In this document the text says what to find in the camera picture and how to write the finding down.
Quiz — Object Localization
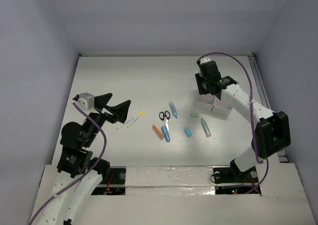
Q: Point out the short blue eraser cap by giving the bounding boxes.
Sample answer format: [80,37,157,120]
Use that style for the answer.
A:
[184,127,192,138]

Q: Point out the green eraser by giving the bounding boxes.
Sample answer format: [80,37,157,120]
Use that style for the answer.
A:
[190,113,199,118]

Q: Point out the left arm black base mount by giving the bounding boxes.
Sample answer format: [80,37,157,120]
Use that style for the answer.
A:
[92,166,126,196]

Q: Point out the orange highlighter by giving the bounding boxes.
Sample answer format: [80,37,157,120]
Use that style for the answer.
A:
[152,125,164,140]

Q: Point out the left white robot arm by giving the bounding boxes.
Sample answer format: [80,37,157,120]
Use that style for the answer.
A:
[29,93,131,225]

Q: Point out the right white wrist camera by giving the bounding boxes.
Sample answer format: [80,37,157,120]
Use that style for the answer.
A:
[196,57,215,66]

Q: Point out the aluminium side rail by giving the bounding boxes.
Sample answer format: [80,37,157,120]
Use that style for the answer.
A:
[248,56,291,159]

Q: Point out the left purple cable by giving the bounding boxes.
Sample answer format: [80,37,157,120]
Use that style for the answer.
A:
[29,102,108,225]

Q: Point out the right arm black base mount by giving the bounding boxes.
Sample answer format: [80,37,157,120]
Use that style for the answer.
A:
[209,167,261,195]

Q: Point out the white divided organizer box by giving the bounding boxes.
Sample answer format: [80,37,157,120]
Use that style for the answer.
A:
[194,94,233,118]

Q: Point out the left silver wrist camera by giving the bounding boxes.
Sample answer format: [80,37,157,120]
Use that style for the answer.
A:
[72,92,95,112]

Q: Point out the large blue highlighter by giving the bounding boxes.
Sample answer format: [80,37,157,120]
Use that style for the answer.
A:
[161,126,170,143]

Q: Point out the grey green tipped marker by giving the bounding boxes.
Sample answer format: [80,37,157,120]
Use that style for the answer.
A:
[201,118,211,137]

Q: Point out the white marker yellow cap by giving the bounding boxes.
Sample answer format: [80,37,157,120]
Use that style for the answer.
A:
[127,111,145,128]

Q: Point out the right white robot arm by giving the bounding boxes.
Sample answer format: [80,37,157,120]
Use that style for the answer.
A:
[195,58,291,181]

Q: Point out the black handled scissors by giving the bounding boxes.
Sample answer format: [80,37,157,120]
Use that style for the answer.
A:
[159,111,170,131]

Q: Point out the white marker pen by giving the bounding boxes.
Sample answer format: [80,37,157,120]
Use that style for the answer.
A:
[116,115,137,130]

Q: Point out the blue marker upright tip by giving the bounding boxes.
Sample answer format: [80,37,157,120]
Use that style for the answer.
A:
[168,101,178,118]

